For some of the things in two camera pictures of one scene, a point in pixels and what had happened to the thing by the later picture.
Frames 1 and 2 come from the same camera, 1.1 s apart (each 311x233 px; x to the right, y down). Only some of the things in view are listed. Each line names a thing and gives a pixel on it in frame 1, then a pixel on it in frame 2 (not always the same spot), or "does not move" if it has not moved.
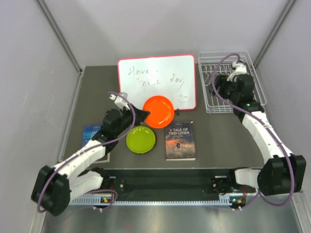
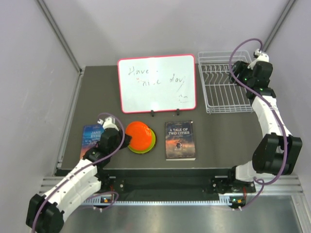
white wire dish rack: x=212 y=64 does not move
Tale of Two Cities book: x=180 y=144 does not move
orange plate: x=162 y=110 to x=141 y=135
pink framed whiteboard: x=173 y=76 does not move
